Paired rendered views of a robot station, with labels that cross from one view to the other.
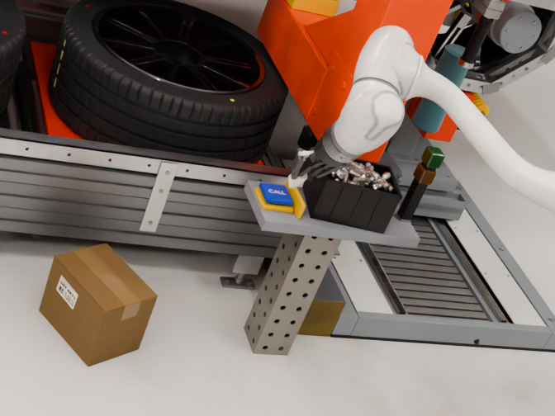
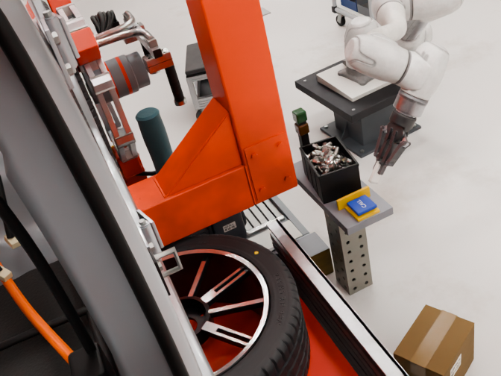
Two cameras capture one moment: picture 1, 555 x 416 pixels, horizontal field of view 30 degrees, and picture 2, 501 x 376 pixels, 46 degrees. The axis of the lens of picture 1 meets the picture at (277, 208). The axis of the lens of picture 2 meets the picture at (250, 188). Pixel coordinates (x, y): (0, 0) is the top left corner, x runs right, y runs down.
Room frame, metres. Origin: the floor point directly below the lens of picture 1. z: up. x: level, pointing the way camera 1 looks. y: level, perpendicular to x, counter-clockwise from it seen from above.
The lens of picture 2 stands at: (2.14, 1.50, 1.69)
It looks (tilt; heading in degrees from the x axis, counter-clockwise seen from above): 36 degrees down; 284
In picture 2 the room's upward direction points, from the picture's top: 15 degrees counter-clockwise
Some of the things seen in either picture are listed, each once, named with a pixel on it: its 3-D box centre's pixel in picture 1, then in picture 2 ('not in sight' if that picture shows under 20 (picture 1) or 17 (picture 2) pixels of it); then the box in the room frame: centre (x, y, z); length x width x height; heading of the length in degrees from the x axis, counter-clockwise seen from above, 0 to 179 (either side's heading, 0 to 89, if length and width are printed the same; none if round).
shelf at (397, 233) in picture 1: (333, 214); (335, 189); (2.25, -0.13, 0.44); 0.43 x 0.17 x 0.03; 119
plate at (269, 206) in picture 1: (273, 200); (362, 209); (2.16, 0.02, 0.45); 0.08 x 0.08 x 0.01; 29
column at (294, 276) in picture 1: (291, 281); (347, 241); (2.23, -0.11, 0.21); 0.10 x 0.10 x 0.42; 29
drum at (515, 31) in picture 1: (505, 16); (117, 77); (2.97, -0.40, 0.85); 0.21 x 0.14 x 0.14; 29
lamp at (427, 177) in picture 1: (424, 173); (301, 127); (2.34, -0.31, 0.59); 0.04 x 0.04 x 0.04; 29
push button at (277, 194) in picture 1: (275, 196); (361, 206); (2.16, 0.02, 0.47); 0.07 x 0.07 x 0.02; 29
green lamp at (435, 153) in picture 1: (433, 157); (299, 116); (2.34, -0.31, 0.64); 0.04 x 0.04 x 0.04; 29
